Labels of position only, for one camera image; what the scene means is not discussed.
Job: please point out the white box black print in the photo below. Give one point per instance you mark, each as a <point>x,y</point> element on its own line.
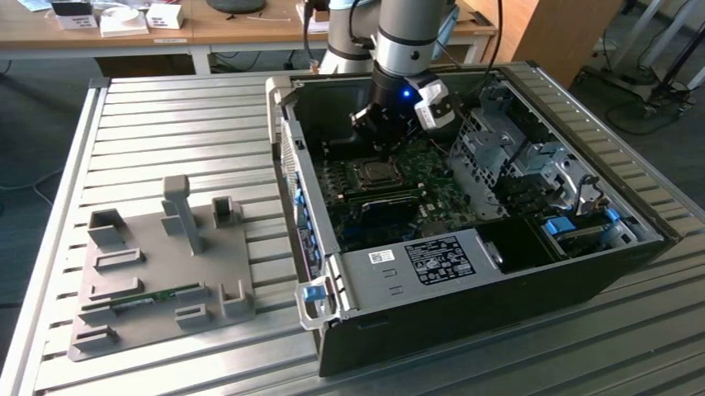
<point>76,22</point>

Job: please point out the blue case latch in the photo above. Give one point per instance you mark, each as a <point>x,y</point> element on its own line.
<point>312,295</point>

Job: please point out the small blue plastic clip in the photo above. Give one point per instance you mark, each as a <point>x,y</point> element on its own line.
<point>611,216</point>

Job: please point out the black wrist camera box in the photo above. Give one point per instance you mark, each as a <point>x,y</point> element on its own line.
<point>364,117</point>

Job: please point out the black round object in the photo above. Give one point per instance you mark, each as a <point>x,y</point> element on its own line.
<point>236,5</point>

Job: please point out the black printed PSU label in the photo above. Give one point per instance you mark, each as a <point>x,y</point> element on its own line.
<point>438,260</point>

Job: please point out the white barcode sticker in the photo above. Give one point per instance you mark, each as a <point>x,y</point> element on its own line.
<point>382,255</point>

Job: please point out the blue paper packet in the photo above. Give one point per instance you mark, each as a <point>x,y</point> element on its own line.
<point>35,4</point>

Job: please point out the grey plastic parts rack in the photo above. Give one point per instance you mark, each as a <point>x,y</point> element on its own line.
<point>164,264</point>

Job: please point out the open black PC case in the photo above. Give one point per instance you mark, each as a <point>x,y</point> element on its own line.
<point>495,321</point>

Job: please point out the CPU socket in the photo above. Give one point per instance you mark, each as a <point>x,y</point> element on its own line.
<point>379,182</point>

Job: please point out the blue disk carrier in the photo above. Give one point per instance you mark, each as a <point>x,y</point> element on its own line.
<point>558,227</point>

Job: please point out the wooden cabinet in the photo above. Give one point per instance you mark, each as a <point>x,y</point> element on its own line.
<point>550,37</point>

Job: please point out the silver square CPU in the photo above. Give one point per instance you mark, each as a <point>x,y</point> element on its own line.
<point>379,173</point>

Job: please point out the green RAM stick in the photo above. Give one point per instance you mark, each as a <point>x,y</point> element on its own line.
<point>145,298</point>

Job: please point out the black equipment stand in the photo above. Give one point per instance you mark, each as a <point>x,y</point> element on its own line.
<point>669,88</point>

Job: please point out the black RAM slot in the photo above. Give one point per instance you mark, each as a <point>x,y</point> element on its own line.
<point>384,193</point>

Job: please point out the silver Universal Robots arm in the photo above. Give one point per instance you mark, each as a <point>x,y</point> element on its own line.
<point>407,37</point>

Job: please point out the white round-topped box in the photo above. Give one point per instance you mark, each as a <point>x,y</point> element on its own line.
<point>123,24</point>

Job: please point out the green motherboard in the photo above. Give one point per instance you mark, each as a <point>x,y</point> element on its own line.
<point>446,198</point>

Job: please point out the small cardboard box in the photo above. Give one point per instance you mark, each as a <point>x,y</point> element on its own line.
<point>315,16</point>

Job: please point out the long wooden desk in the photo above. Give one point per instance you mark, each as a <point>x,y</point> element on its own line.
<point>247,31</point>

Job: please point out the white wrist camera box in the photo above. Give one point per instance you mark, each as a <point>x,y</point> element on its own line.
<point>431,86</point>

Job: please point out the grey power supply unit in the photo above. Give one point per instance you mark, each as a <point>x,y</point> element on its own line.
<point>374,284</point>

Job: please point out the silver metal drive cage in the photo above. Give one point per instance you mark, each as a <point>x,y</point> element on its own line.
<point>487,154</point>

